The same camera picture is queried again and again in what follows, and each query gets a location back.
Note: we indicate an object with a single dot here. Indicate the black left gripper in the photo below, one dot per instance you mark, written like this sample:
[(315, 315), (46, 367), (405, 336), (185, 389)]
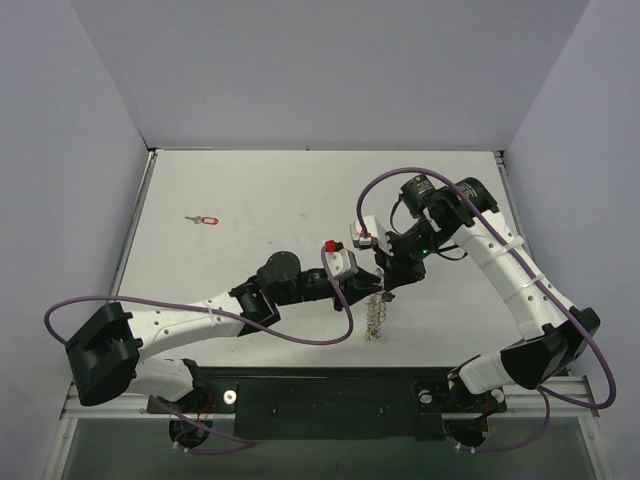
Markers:
[(344, 287)]

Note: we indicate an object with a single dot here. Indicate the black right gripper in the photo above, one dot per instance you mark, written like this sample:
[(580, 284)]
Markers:
[(397, 261)]

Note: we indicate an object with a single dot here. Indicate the metal disc with key rings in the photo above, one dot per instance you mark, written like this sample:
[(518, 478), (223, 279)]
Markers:
[(376, 313)]

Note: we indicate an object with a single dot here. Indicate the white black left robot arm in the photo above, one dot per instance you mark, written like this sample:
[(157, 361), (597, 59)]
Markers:
[(116, 351)]

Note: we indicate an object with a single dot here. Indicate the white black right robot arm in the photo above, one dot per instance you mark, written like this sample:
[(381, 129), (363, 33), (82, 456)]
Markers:
[(553, 331)]

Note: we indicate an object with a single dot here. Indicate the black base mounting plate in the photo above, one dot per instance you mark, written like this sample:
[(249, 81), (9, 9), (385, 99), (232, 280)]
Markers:
[(341, 403)]

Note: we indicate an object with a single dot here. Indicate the key with red tag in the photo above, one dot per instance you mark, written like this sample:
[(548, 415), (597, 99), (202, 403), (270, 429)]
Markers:
[(205, 220)]

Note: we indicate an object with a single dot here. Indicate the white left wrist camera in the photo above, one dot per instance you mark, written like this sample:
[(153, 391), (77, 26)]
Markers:
[(338, 261)]

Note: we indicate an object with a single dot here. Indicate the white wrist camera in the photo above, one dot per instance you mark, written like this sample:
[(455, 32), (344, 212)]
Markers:
[(338, 261), (370, 235)]

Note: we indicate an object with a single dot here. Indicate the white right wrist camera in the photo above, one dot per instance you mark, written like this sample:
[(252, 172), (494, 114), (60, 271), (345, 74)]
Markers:
[(370, 235)]

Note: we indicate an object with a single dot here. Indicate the aluminium frame rail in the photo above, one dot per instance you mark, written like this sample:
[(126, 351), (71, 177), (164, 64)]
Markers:
[(518, 402)]

